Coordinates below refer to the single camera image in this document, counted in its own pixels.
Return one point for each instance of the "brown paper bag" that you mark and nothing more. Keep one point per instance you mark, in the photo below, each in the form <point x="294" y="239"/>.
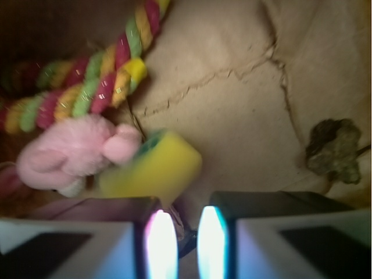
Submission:
<point x="245" y="82"/>

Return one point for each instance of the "green and yellow sponge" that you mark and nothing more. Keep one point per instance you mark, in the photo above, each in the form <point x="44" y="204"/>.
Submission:
<point x="163" y="167"/>

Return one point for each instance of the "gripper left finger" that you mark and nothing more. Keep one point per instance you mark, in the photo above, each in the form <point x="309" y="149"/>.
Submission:
<point x="91" y="238"/>

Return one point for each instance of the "brown rock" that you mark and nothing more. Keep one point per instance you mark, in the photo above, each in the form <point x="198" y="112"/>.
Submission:
<point x="332" y="150"/>

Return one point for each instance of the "pink plush toy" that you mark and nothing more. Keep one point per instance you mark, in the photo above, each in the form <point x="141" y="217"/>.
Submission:
<point x="63" y="156"/>

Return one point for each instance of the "multicolour rope toy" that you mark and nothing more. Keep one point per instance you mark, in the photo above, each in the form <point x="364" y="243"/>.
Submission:
<point x="79" y="87"/>

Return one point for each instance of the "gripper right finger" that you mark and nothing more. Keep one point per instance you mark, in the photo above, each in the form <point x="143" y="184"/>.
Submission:
<point x="282" y="235"/>

